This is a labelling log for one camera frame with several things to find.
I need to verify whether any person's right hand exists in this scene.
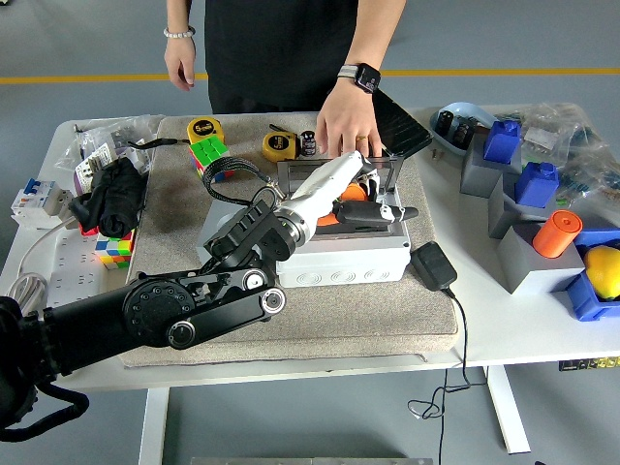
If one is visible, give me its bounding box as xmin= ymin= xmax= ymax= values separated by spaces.
xmin=163 ymin=36 xmax=198 ymax=92

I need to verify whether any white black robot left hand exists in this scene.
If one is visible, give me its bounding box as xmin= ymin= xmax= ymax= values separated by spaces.
xmin=276 ymin=149 xmax=419 ymax=229

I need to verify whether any person's left hand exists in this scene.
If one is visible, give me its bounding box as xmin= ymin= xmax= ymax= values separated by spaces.
xmin=314 ymin=79 xmax=388 ymax=159

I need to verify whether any orange cylinder battery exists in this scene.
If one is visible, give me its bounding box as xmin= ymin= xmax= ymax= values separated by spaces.
xmin=532 ymin=209 xmax=584 ymax=261
xmin=317 ymin=185 xmax=370 ymax=228

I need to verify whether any smoky clear hinged box lid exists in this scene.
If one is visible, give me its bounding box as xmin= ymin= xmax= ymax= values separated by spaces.
xmin=276 ymin=155 xmax=404 ymax=200

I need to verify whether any white plastic junction box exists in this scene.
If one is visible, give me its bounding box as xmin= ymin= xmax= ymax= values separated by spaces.
xmin=274 ymin=193 xmax=413 ymax=291

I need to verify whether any black cylindrical capacitor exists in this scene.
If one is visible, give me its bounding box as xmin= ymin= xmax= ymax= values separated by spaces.
xmin=299 ymin=129 xmax=319 ymax=159

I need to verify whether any black smart watch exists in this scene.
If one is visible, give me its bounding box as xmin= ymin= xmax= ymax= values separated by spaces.
xmin=337 ymin=62 xmax=383 ymax=93

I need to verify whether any black open plastic case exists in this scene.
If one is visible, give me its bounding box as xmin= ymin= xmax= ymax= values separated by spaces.
xmin=370 ymin=86 xmax=434 ymax=160

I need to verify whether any large colourful puzzle cube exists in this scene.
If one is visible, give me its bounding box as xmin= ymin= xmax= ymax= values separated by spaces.
xmin=188 ymin=135 xmax=232 ymax=183

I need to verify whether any person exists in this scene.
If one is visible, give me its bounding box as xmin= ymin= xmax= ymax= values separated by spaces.
xmin=163 ymin=0 xmax=408 ymax=159

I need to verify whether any clear bag of metal parts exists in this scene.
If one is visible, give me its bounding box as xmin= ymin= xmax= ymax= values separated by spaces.
xmin=52 ymin=114 xmax=166 ymax=183

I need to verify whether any light blue bowl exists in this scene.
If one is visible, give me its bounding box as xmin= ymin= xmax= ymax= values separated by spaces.
xmin=429 ymin=101 xmax=500 ymax=157

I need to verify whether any grey block with round hole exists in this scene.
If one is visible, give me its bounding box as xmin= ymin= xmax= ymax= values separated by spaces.
xmin=196 ymin=201 xmax=253 ymax=265

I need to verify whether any grey-brown fabric mat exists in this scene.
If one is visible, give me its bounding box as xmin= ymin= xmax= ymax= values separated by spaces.
xmin=115 ymin=111 xmax=460 ymax=369

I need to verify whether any white socket with purple label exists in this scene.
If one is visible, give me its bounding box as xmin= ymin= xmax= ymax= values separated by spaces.
xmin=72 ymin=144 xmax=122 ymax=195

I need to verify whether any grey block holder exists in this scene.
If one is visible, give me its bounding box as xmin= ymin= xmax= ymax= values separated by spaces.
xmin=459 ymin=133 xmax=524 ymax=199
xmin=496 ymin=222 xmax=587 ymax=295
xmin=487 ymin=169 xmax=558 ymax=241

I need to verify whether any black fabric bundle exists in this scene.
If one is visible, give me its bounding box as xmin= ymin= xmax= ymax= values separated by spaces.
xmin=69 ymin=157 xmax=149 ymax=238

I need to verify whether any blue plastic block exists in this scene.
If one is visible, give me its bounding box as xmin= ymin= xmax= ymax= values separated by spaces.
xmin=483 ymin=119 xmax=523 ymax=165
xmin=513 ymin=161 xmax=561 ymax=208

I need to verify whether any clear bag with white label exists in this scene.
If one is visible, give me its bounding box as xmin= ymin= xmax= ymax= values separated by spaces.
xmin=520 ymin=104 xmax=597 ymax=156

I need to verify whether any small colourful puzzle cube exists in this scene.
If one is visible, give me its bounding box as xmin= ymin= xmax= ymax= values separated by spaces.
xmin=94 ymin=230 xmax=136 ymax=270

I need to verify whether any white power strip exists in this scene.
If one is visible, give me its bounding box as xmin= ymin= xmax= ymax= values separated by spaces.
xmin=46 ymin=227 xmax=132 ymax=311

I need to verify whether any clear bag of electronic components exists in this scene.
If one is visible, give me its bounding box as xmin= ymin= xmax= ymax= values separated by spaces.
xmin=493 ymin=101 xmax=620 ymax=229

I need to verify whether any blue plastic bin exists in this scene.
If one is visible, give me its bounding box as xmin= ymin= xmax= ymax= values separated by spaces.
xmin=551 ymin=227 xmax=620 ymax=323

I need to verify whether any white table leg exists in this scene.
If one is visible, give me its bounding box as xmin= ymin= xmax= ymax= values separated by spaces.
xmin=486 ymin=365 xmax=532 ymax=455
xmin=138 ymin=387 xmax=171 ymax=465

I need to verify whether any yellow lemon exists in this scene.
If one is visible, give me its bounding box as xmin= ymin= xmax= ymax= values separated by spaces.
xmin=582 ymin=245 xmax=620 ymax=300

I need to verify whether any black table control panel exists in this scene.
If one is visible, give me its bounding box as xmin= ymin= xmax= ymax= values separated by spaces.
xmin=558 ymin=356 xmax=620 ymax=373

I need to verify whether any yellow tape measure with strap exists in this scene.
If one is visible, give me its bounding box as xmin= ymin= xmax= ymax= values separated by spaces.
xmin=126 ymin=117 xmax=228 ymax=149
xmin=262 ymin=124 xmax=302 ymax=164

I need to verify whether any white switch module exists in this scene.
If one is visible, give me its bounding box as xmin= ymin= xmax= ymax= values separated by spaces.
xmin=118 ymin=144 xmax=154 ymax=175

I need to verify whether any black power adapter with cord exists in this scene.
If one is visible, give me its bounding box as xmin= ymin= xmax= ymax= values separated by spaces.
xmin=408 ymin=240 xmax=488 ymax=465

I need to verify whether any white circuit breaker blue switch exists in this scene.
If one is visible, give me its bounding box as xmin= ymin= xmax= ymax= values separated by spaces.
xmin=10 ymin=177 xmax=74 ymax=229

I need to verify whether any white power cable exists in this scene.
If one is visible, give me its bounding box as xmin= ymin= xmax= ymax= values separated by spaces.
xmin=0 ymin=217 xmax=78 ymax=316

